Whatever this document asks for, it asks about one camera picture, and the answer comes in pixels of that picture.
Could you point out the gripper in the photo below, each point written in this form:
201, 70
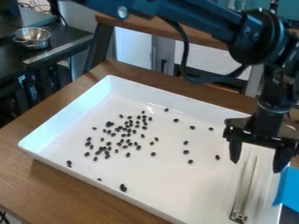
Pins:
268, 129

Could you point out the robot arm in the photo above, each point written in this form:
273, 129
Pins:
218, 20

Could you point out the pile of black bits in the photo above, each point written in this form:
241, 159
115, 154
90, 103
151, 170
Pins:
124, 137

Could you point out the silver metal bar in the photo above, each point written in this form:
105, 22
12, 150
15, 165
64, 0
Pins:
244, 189

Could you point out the blue board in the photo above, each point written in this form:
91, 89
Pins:
290, 189

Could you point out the white tray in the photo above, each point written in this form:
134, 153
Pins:
163, 175

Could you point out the wooden table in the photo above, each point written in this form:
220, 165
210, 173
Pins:
155, 27

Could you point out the black table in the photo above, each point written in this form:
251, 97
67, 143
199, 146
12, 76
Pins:
42, 55

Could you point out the silver pot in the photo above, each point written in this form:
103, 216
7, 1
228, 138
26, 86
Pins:
33, 37

